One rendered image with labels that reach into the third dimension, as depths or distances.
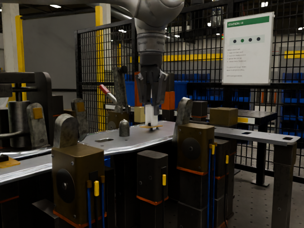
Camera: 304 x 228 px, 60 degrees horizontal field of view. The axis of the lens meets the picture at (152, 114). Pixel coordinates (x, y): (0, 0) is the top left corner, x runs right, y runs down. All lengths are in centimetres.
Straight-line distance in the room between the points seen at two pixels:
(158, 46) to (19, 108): 45
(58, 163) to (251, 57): 101
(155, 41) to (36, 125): 42
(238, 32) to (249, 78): 22
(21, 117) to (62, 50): 272
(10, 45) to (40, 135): 797
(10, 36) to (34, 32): 493
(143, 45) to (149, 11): 18
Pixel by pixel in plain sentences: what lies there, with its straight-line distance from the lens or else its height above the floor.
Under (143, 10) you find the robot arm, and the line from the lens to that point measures 71.
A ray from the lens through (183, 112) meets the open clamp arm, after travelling 71.
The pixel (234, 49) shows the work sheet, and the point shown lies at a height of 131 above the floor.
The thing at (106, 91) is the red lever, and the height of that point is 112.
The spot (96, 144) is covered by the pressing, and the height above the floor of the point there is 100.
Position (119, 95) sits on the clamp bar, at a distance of 96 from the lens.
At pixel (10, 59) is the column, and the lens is 870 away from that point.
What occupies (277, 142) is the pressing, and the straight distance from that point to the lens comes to 81.
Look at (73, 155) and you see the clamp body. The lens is 45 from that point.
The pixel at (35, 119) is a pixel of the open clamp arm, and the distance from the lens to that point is 78.
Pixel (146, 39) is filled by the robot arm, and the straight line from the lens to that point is 84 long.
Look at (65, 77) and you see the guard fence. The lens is 347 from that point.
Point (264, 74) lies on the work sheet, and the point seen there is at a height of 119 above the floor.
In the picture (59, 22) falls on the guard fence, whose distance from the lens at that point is 357.
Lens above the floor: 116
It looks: 7 degrees down
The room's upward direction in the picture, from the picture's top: straight up
